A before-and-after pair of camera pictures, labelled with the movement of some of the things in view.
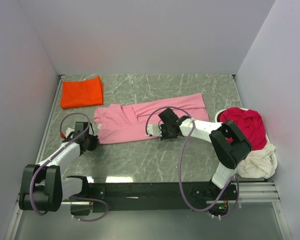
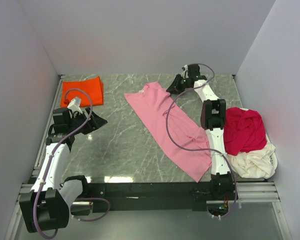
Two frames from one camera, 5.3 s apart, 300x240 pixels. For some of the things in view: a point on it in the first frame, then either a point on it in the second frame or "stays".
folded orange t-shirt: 85,93 stays
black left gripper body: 90,143 → 87,120
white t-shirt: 258,164 stays
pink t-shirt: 121,122 → 152,101
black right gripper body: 166,132 → 179,81
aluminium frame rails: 60,82 stays
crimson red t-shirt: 251,122 stays
